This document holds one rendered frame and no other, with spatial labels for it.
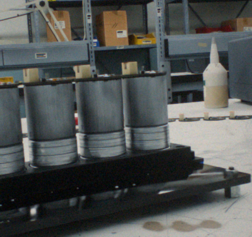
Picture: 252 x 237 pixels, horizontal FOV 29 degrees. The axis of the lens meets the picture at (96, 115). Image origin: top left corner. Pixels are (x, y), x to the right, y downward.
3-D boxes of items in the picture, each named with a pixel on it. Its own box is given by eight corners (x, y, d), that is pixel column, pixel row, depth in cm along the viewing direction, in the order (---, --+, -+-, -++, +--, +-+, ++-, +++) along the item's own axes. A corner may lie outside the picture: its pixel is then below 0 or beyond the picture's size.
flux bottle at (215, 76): (221, 105, 72) (218, 37, 71) (233, 106, 69) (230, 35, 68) (200, 107, 71) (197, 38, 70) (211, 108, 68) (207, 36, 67)
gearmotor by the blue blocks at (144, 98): (179, 163, 27) (174, 69, 26) (141, 170, 25) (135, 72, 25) (154, 157, 29) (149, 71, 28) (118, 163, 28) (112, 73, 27)
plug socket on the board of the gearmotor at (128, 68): (141, 74, 26) (141, 61, 26) (128, 74, 26) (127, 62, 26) (134, 74, 27) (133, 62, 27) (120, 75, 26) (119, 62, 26)
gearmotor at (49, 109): (87, 180, 24) (80, 76, 24) (41, 188, 23) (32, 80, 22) (68, 172, 26) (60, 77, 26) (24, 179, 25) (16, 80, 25)
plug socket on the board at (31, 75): (44, 81, 24) (43, 67, 24) (27, 82, 23) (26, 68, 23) (38, 81, 24) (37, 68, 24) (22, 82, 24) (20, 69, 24)
